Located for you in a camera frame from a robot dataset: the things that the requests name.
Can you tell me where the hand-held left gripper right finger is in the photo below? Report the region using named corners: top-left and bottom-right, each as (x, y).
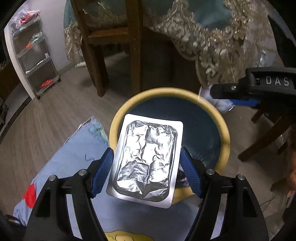
top-left (179, 147), bottom-right (270, 241)

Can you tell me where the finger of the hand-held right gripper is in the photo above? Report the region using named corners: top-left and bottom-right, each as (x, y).
top-left (228, 99), bottom-right (259, 109)
top-left (210, 83), bottom-right (248, 100)

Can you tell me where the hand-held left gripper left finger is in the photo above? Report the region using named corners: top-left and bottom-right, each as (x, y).
top-left (24, 147), bottom-right (115, 241)

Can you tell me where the silver blister pack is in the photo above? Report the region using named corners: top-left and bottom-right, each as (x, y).
top-left (106, 113), bottom-right (184, 208)

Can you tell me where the teal bin with yellow rim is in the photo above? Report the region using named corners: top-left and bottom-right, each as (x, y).
top-left (109, 87), bottom-right (231, 202)

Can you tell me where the white blue plastic bag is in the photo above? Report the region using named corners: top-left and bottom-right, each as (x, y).
top-left (199, 87), bottom-right (236, 113)

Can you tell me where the blue cartoon printed blanket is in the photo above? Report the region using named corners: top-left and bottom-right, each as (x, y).
top-left (13, 116), bottom-right (222, 241)

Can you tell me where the dark wooden chair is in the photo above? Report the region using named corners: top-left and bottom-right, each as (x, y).
top-left (238, 107), bottom-right (296, 163)

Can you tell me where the teal lace-edged tablecloth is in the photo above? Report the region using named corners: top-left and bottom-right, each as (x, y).
top-left (63, 0), bottom-right (278, 86)

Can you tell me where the grey storage cart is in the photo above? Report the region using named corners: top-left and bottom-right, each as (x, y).
top-left (10, 11), bottom-right (62, 100)

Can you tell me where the white plastic bag red print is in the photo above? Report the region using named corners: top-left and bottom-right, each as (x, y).
top-left (14, 10), bottom-right (41, 29)

